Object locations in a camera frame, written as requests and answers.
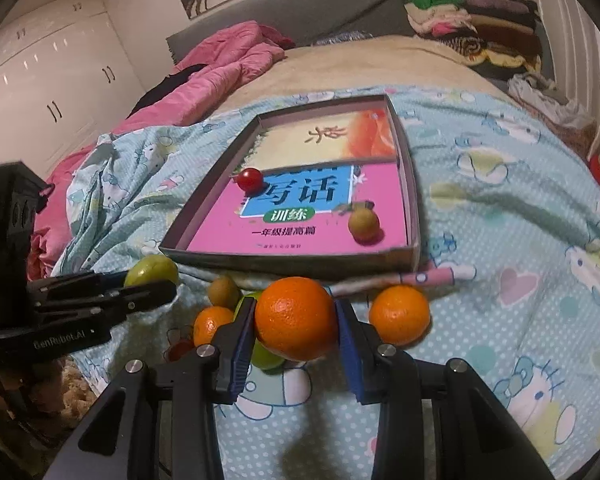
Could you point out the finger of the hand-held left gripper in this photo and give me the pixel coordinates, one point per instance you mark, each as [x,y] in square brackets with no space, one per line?
[80,282]
[140,296]

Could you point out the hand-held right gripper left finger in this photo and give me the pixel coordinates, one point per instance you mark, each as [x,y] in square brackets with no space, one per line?
[240,345]

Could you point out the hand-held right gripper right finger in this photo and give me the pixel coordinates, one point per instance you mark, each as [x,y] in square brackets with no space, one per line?
[350,355]

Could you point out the green jujube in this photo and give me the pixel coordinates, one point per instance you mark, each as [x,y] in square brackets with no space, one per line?
[265,357]

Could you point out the green apple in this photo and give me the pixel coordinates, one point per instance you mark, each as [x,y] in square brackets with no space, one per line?
[152,269]

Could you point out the small orange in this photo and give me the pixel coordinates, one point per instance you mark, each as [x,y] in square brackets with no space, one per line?
[210,325]
[399,315]

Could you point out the red cherry tomato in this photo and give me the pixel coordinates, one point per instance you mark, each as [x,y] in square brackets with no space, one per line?
[250,180]
[180,351]

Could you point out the large orange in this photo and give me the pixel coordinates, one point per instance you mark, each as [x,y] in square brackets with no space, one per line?
[295,317]

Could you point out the shallow grey cardboard box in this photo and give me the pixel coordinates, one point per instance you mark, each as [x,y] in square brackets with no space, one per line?
[280,260]

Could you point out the brown round fruit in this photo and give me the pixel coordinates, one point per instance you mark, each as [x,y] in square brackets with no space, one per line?
[223,291]
[364,225]

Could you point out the brown fuzzy cloth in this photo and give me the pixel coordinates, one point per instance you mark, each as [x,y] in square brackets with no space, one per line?
[77,390]

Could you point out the pink striped pen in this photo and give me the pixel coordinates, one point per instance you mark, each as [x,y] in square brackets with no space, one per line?
[425,276]

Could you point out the pink workbook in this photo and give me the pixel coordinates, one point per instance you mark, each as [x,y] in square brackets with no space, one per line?
[320,234]

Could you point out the white wardrobe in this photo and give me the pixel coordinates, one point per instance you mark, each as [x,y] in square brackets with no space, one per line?
[55,70]

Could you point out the blue cartoon printed blanket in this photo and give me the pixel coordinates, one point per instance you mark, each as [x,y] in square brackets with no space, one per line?
[480,240]

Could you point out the black garment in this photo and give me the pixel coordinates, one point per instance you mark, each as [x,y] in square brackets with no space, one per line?
[170,85]

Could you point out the pink quilt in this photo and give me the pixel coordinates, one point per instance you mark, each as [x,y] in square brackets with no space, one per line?
[220,75]

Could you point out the beige blanket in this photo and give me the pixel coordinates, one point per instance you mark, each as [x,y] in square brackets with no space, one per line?
[380,65]

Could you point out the white crumpled cloth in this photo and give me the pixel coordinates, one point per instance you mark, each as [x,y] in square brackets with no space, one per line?
[550,100]

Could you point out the grey headboard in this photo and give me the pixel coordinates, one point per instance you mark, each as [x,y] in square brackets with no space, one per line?
[330,10]

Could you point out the pile of folded clothes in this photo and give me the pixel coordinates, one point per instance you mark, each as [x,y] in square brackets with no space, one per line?
[480,25]

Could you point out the cream curtain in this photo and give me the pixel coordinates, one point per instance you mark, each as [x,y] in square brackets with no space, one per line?
[580,35]

